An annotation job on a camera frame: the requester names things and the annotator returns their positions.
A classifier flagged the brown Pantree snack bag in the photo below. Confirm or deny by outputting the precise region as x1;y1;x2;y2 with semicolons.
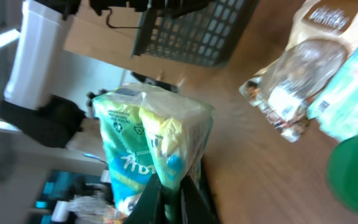
239;0;358;142

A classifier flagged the green white drink carton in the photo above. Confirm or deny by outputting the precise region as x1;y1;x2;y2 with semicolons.
92;83;214;215

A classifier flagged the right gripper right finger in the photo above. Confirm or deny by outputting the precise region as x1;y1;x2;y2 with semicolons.
180;176;221;224

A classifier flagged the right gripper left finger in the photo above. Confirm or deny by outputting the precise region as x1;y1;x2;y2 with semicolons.
124;174;165;224

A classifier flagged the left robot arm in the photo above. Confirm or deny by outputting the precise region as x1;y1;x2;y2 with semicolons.
0;0;85;148

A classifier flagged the teal snack packet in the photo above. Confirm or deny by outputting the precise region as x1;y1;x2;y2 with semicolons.
307;48;358;142

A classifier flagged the green lid white jar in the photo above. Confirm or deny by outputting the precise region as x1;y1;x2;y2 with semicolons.
326;136;358;213

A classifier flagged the dark grey plastic basket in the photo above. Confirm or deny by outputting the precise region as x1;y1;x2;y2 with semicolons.
131;0;259;67

